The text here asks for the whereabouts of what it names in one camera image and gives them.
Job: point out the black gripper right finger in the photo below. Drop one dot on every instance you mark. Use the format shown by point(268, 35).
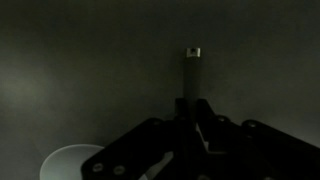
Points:
point(266, 150)

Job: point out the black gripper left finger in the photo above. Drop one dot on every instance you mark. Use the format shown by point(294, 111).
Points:
point(133, 150)

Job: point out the white round plate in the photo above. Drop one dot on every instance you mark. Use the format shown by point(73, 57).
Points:
point(63, 163)

